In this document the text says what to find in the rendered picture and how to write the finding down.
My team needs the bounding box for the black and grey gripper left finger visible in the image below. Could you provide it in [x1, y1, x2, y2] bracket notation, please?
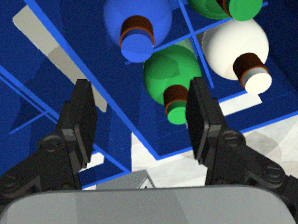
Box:
[0, 79, 97, 215]

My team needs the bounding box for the white bottle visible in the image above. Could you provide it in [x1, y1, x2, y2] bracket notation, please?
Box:
[196, 18, 272, 94]

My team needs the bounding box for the blue crate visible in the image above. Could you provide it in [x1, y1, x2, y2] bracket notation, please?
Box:
[24, 0, 298, 161]
[0, 0, 132, 189]

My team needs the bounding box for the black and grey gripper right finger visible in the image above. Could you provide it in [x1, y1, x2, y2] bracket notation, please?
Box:
[185, 77, 298, 224]

